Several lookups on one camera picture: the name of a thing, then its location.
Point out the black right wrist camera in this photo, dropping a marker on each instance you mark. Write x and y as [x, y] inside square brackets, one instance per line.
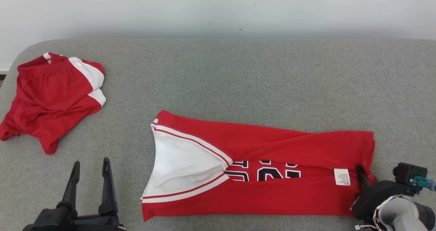
[407, 173]

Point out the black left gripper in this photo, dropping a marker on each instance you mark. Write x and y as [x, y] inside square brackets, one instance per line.
[75, 224]

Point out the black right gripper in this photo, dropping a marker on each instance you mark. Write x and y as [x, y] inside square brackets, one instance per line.
[374, 197]

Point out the red white basketball jersey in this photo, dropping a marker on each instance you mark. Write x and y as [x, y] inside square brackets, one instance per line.
[272, 142]

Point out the white black baseboard strip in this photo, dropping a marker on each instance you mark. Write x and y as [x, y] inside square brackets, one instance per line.
[4, 71]

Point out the red white sports shorts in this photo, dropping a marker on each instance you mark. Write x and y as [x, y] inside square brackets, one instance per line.
[51, 101]

